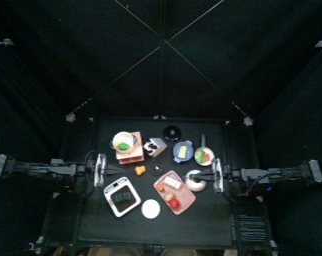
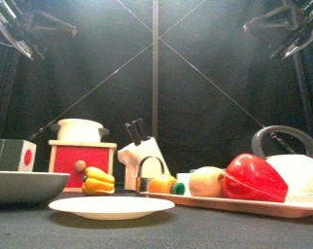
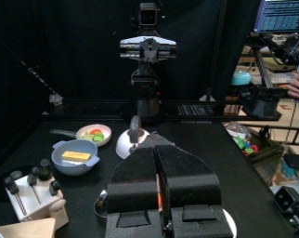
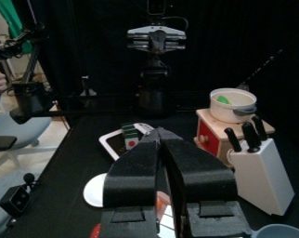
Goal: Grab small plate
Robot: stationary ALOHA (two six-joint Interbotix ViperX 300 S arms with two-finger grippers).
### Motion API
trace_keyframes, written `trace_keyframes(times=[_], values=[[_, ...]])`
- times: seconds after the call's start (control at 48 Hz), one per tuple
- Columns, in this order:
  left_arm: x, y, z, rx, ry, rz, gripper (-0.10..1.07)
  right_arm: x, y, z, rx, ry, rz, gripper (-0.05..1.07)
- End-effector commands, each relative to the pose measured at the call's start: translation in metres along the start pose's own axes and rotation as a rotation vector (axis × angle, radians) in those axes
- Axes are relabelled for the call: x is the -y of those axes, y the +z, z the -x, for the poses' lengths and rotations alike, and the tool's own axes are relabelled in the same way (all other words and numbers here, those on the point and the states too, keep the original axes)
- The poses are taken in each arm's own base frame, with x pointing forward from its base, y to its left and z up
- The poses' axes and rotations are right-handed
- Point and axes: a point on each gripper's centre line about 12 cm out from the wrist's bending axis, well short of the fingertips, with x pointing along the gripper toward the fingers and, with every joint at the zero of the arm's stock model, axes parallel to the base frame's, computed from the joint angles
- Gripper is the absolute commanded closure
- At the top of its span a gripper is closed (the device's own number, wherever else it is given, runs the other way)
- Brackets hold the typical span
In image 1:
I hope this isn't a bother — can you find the white round bowl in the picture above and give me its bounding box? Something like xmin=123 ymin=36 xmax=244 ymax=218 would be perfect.
xmin=184 ymin=169 xmax=210 ymax=193

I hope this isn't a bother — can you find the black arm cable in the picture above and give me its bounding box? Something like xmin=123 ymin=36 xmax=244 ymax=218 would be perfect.
xmin=83 ymin=149 xmax=99 ymax=169
xmin=238 ymin=178 xmax=268 ymax=198

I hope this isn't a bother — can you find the pink rectangular tray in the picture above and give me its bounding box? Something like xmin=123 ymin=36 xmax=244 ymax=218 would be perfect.
xmin=152 ymin=169 xmax=198 ymax=216

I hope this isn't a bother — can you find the white toy knife block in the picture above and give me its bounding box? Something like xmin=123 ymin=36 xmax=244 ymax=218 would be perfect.
xmin=143 ymin=137 xmax=170 ymax=158

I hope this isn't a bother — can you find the toy frying pan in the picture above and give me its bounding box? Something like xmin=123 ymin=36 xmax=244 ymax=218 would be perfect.
xmin=194 ymin=133 xmax=216 ymax=167

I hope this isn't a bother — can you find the yellow toy bell pepper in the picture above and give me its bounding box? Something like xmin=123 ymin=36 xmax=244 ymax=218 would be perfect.
xmin=133 ymin=165 xmax=148 ymax=177

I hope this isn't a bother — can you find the wooden red toy stove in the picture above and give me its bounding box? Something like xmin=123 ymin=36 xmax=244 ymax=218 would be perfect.
xmin=115 ymin=131 xmax=145 ymax=165

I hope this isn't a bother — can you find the white rectangular toy sink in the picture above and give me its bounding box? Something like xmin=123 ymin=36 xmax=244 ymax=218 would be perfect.
xmin=103 ymin=176 xmax=143 ymax=219

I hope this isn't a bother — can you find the blue toy pot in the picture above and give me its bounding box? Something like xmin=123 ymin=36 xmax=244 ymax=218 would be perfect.
xmin=172 ymin=139 xmax=195 ymax=164

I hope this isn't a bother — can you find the black round lid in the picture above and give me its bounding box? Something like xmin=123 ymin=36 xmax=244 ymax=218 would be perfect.
xmin=163 ymin=125 xmax=183 ymax=142

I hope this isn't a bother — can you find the white toy pot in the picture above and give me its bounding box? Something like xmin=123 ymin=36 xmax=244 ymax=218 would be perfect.
xmin=109 ymin=131 xmax=139 ymax=153

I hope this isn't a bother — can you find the red toy tomato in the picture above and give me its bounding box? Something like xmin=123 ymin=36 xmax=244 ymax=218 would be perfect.
xmin=168 ymin=198 xmax=183 ymax=210

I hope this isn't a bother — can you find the small white round plate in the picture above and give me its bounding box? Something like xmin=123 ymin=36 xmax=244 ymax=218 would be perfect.
xmin=140 ymin=198 xmax=163 ymax=220

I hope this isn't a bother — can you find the thin diagonal brace cord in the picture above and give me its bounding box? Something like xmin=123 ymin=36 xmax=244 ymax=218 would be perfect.
xmin=71 ymin=0 xmax=226 ymax=115
xmin=115 ymin=0 xmax=250 ymax=118

